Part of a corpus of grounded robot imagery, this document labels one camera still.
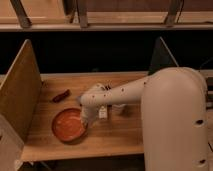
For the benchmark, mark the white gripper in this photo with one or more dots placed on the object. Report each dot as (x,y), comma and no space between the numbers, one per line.
(88,115)

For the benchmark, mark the orange ceramic bowl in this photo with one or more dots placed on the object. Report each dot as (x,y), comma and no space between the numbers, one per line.
(67,125)

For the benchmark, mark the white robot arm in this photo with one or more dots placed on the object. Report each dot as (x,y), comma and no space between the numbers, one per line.
(174,121)

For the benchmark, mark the small white bottle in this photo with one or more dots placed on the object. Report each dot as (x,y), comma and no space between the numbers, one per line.
(103,112)

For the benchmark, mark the clear plastic cup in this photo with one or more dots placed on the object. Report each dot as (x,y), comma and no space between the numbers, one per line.
(118,109)

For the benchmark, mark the red chili pepper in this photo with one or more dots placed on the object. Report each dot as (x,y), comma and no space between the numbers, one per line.
(61,96)

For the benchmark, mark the black striped object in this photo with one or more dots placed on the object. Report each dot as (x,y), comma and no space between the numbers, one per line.
(107,87)

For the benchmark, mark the wooden side panel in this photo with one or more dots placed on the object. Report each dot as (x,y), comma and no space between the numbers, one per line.
(20,90)

